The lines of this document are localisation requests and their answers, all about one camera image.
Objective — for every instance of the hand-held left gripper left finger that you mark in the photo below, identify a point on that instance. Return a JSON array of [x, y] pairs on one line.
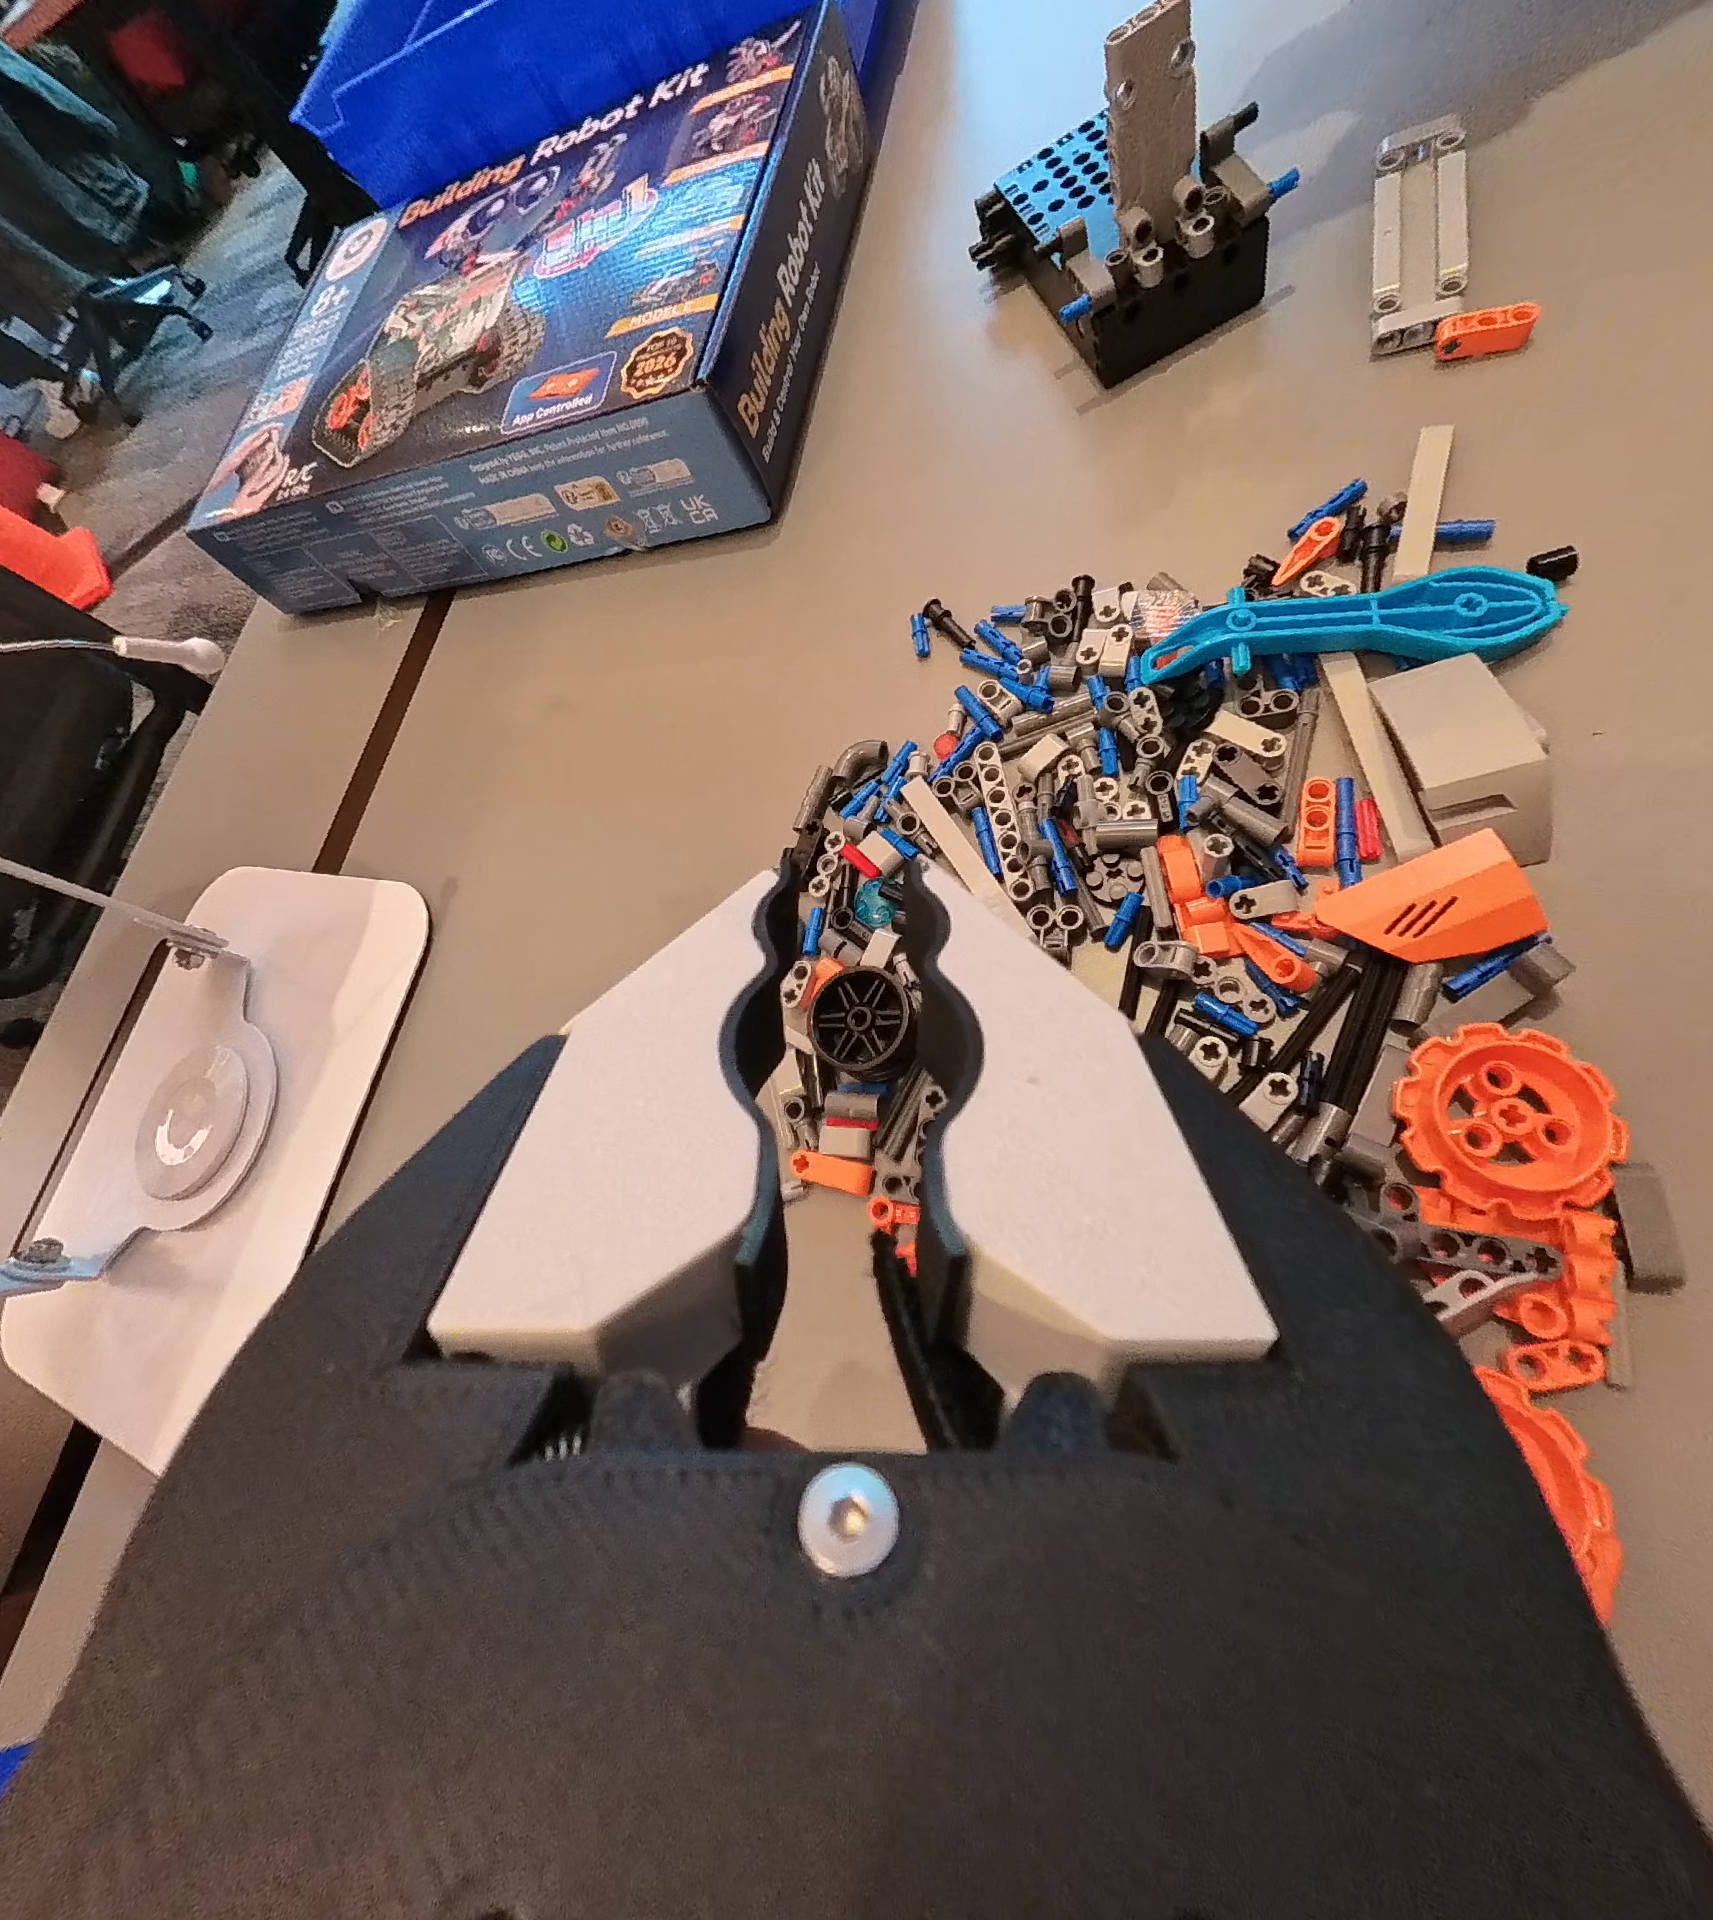
[[603, 1201]]

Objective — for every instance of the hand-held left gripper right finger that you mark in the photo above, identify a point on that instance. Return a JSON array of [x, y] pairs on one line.
[[1113, 1201]]

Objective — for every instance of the small black wheel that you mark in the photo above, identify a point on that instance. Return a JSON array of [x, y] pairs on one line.
[[864, 1015]]

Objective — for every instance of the pile of toy building pieces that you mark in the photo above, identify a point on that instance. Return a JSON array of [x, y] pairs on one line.
[[1188, 810]]

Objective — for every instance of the orange connector piece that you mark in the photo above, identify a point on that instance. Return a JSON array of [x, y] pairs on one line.
[[1487, 333]]

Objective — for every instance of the grey perforated beam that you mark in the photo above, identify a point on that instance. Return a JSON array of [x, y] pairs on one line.
[[1420, 241]]

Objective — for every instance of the orange toothed wheel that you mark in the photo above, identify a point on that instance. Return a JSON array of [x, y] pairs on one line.
[[1573, 1502], [1465, 1157], [1562, 1307]]

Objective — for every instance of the wooden book stand, white base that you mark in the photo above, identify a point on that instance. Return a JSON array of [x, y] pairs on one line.
[[227, 1112]]

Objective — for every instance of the orange wedge panel piece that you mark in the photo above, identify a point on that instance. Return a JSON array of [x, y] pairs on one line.
[[1441, 894]]

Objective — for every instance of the grey flat panel piece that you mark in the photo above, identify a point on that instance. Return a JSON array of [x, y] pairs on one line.
[[1472, 753]]

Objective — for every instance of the turquoise wrench-shaped piece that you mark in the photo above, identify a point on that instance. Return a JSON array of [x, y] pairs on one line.
[[1367, 625]]

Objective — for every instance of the office chair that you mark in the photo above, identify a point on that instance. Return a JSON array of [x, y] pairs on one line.
[[19, 810]]

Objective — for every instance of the blue toy kit box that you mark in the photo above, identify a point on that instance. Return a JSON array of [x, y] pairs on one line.
[[557, 301]]

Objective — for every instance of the black perforated block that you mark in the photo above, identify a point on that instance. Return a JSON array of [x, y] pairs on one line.
[[1158, 257]]

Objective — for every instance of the black backpack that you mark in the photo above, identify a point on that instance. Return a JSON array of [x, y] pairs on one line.
[[19, 137]]

